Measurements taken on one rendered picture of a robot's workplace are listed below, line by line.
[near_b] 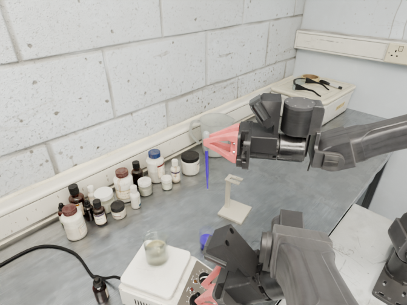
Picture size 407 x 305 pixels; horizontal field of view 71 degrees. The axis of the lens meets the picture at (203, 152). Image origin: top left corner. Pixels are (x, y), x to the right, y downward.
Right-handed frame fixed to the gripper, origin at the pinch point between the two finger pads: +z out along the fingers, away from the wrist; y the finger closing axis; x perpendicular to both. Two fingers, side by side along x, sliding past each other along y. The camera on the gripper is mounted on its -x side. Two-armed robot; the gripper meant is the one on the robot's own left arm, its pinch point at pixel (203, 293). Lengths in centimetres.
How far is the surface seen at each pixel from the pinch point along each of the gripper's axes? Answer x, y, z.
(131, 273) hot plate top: -7.8, -1.8, 15.7
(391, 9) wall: 0, -137, -57
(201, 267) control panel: 3.1, -10.3, 7.9
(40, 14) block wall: -66, -30, 12
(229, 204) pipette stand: 5.7, -37.3, 11.0
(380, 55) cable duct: 15, -132, -44
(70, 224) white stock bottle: -22.1, -10.5, 35.8
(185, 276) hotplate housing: 0.7, -6.1, 9.0
